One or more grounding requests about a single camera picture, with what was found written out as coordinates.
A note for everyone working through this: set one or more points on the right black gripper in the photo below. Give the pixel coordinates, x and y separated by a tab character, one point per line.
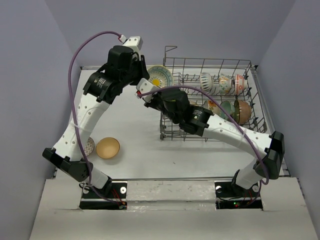
153	102

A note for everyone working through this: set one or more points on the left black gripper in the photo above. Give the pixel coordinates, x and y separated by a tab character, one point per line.
141	65

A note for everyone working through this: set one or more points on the teal bowl with yellow centre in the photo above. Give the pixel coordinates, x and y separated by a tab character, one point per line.
160	76

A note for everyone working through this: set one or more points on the plain white bowl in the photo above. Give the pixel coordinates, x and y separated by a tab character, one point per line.
210	105

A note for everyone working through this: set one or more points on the white bowl with patterned outside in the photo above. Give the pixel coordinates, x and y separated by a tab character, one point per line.
206	82

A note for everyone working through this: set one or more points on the leaf and flower pattern bowl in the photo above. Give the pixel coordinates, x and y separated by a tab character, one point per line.
225	83

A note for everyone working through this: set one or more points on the mint green bowl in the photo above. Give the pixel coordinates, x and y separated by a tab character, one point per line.
229	108

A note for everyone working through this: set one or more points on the brown glazed bowl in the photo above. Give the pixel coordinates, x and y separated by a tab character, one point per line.
243	111

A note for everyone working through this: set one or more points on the orange coral pattern bowl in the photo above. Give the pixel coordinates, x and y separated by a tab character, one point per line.
240	84

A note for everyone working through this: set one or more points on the tan orange bowl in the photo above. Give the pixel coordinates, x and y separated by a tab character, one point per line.
107	148

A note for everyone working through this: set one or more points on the small patterned bowl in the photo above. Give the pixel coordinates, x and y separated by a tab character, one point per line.
89	146

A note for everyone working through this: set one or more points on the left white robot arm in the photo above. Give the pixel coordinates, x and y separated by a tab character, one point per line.
67	154

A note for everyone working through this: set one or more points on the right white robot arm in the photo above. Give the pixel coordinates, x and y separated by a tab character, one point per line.
268	149

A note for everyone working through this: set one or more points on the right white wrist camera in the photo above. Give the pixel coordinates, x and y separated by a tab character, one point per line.
143	87

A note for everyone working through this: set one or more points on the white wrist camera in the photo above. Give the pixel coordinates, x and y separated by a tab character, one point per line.
143	87
134	42

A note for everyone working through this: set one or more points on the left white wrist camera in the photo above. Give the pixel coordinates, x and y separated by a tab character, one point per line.
134	42

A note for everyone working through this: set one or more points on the grey wire dish rack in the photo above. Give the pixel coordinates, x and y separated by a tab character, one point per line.
187	71

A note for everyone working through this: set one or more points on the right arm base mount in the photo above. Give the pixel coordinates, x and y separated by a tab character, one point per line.
232	198

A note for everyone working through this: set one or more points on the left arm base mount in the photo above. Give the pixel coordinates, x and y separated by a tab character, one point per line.
114	200

